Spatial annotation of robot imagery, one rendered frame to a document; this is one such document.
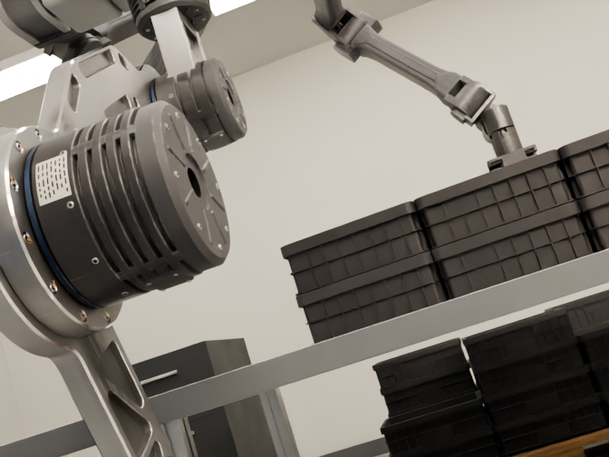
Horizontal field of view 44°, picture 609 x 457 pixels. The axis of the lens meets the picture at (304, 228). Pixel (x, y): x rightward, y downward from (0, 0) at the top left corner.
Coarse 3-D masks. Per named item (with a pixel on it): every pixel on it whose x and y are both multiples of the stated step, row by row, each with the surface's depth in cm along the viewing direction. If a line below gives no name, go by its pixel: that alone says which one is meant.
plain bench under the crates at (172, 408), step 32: (608, 256) 95; (512, 288) 96; (544, 288) 96; (576, 288) 95; (416, 320) 98; (448, 320) 97; (480, 320) 96; (320, 352) 100; (352, 352) 99; (384, 352) 98; (192, 384) 102; (224, 384) 102; (256, 384) 101; (160, 416) 103; (0, 448) 107; (32, 448) 106; (64, 448) 105; (192, 448) 163; (288, 448) 247
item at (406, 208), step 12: (408, 204) 153; (372, 216) 154; (384, 216) 154; (396, 216) 153; (420, 216) 163; (336, 228) 156; (348, 228) 155; (360, 228) 155; (300, 240) 158; (312, 240) 157; (324, 240) 156; (288, 252) 158
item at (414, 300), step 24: (408, 264) 152; (432, 264) 154; (336, 288) 155; (360, 288) 155; (384, 288) 154; (408, 288) 152; (432, 288) 151; (312, 312) 157; (336, 312) 156; (360, 312) 154; (384, 312) 153; (408, 312) 152; (312, 336) 159; (336, 336) 154
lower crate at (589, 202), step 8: (600, 192) 144; (608, 192) 143; (584, 200) 145; (592, 200) 144; (600, 200) 144; (608, 200) 143; (584, 208) 145; (592, 208) 144; (600, 208) 145; (608, 208) 144; (584, 216) 148; (592, 216) 145; (600, 216) 144; (608, 216) 144; (584, 224) 154; (592, 224) 146; (600, 224) 144; (608, 224) 144; (592, 232) 147; (600, 232) 144; (608, 232) 144; (592, 240) 150; (600, 240) 144; (608, 240) 144; (592, 248) 153; (600, 248) 146
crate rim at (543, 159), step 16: (528, 160) 148; (544, 160) 147; (560, 160) 148; (480, 176) 150; (496, 176) 149; (512, 176) 148; (432, 192) 152; (448, 192) 151; (464, 192) 150; (416, 208) 154
